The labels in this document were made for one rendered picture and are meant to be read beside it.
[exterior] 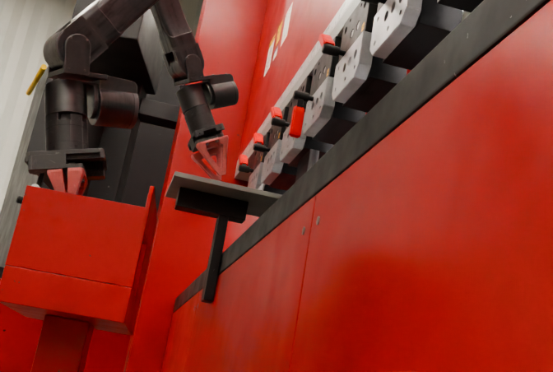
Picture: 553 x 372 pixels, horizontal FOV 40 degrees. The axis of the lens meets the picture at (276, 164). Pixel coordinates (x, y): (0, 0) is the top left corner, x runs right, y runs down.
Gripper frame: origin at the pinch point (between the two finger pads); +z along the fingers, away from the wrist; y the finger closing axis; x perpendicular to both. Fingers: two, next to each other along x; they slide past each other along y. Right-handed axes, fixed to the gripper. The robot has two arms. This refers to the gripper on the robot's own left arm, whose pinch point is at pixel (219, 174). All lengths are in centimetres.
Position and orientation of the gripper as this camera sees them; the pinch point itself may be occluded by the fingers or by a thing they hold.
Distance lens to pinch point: 160.7
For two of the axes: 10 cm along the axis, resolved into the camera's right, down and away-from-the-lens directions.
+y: -2.4, 2.7, 9.4
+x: -9.1, 2.8, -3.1
